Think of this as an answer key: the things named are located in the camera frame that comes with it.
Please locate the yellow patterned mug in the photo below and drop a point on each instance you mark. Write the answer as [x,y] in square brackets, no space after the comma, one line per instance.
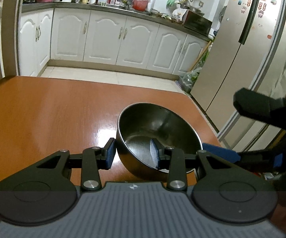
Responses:
[82,1]

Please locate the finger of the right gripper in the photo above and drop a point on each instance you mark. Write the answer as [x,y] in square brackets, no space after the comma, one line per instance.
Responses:
[260,161]
[261,108]

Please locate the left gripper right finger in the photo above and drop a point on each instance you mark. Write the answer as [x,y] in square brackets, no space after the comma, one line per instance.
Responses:
[175,160]

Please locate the bag of green vegetables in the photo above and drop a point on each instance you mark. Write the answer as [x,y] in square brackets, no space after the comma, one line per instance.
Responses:
[187,81]

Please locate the white lower kitchen cabinets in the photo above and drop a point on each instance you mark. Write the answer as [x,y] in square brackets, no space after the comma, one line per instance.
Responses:
[104,39]

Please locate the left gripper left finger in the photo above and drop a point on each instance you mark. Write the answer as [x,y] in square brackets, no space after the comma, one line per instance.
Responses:
[90,161]

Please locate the orange wooden table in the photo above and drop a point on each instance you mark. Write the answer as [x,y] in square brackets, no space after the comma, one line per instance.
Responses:
[39,116]

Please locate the dark countertop box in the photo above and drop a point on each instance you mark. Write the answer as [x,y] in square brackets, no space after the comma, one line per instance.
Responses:
[196,22]

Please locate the silver refrigerator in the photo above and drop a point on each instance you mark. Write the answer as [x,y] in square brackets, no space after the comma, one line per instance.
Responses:
[249,51]

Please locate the dark metal bowl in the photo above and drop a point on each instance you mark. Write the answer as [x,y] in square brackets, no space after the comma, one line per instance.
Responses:
[144,130]

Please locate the red plastic basin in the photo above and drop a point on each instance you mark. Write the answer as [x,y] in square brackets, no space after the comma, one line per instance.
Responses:
[140,5]

